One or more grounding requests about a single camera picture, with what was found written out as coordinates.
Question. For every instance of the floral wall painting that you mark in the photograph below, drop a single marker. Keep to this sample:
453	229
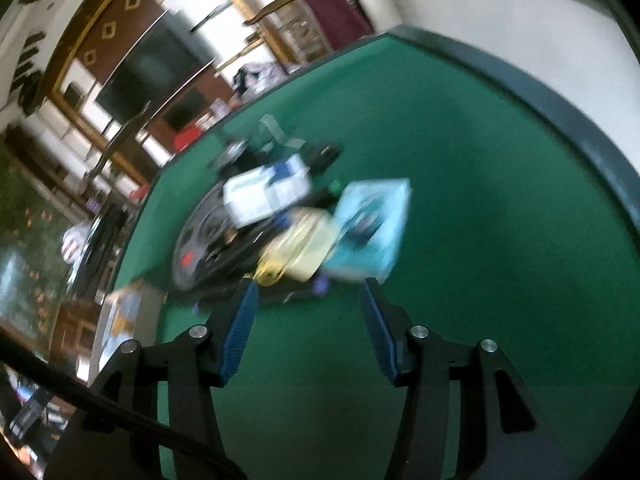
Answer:
33	273

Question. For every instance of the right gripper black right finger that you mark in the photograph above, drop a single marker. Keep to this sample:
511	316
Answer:
387	326

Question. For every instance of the cream yellow cartoon case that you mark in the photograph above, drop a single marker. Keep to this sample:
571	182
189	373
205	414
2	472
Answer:
299	251

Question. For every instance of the light blue tissue pack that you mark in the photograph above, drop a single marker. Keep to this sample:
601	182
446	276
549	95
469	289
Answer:
371	217

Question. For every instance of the pile of clothes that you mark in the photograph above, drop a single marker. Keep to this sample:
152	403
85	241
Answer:
253	79

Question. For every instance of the round grey table console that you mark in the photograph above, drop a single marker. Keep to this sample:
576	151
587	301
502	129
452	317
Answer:
202	242

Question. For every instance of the wooden chair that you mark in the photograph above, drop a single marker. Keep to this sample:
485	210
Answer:
292	32

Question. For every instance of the maroon cloth on chair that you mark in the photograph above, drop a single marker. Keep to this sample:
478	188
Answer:
341	21

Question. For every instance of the black television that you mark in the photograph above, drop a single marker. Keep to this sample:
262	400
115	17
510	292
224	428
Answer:
167	55

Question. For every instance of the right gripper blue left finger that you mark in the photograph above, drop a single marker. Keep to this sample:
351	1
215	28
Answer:
232	327

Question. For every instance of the black cylindrical motor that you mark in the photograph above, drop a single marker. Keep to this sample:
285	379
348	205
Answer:
237	156

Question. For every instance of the blue white medicine box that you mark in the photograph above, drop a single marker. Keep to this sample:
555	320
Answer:
259	193

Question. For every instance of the cardboard box tray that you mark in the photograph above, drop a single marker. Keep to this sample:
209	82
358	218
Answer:
131	312

